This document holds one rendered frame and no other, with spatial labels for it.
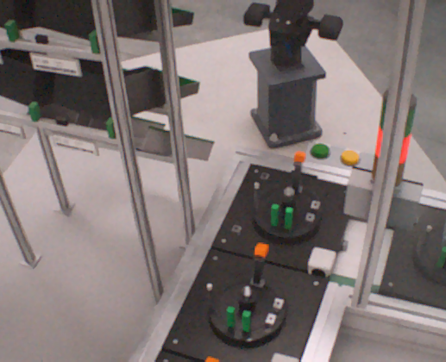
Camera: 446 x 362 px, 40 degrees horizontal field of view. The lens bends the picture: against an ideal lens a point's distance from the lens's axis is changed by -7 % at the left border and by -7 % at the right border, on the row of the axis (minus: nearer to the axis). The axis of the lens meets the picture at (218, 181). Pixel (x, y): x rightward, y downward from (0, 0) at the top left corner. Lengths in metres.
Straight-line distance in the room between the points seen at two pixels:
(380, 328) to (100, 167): 0.80
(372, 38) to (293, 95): 2.14
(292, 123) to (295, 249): 0.43
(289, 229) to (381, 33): 2.55
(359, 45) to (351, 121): 1.89
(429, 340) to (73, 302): 0.73
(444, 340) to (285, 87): 0.69
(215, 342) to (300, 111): 0.67
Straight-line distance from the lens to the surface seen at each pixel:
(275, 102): 1.55
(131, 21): 1.01
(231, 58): 1.93
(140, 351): 1.17
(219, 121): 1.70
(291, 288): 1.21
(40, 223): 1.53
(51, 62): 0.96
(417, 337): 1.25
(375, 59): 3.48
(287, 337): 1.15
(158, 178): 1.56
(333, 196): 1.36
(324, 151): 1.45
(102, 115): 1.04
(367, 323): 1.24
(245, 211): 1.33
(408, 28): 0.80
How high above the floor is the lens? 1.96
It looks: 46 degrees down
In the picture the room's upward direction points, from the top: 4 degrees counter-clockwise
